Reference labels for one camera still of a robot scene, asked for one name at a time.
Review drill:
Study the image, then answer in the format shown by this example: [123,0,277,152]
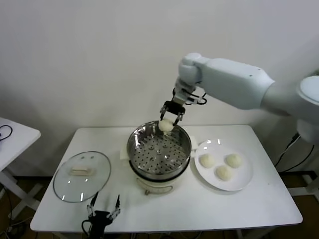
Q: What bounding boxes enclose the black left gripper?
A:
[86,191,122,239]

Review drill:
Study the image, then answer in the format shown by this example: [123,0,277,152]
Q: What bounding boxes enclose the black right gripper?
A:
[159,94,187,126]

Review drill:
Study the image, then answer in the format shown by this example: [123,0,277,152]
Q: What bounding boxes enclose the white steamed baozi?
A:
[159,119,174,132]
[225,153,244,169]
[200,153,216,169]
[214,165,234,181]

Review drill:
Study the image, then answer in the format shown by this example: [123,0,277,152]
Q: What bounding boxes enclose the glass lid with cream handle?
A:
[53,150,112,204]

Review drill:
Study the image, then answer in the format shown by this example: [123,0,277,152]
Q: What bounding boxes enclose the stainless steel steamer basket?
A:
[120,120,199,175]

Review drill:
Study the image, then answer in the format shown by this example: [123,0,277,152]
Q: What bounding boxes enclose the cream electric cooker base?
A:
[129,159,191,196]

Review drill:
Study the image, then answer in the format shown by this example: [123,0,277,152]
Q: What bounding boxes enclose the white round plate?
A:
[193,139,254,192]

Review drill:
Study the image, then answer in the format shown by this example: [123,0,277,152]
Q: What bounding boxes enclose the white side table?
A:
[0,117,42,218]

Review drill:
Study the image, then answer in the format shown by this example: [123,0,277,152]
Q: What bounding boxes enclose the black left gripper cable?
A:
[81,218,92,237]

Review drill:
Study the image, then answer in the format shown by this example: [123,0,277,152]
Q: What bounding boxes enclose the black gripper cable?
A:
[81,218,92,237]
[191,91,208,105]

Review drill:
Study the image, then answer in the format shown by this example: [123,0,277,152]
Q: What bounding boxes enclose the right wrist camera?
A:
[186,94,203,105]

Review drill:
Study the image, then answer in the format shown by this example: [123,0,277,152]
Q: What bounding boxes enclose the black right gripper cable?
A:
[191,91,208,105]

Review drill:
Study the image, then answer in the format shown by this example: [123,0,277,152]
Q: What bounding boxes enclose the black cable on side table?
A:
[0,125,14,143]

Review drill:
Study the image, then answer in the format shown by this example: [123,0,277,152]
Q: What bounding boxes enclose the black power cable with adapter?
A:
[274,133,316,174]

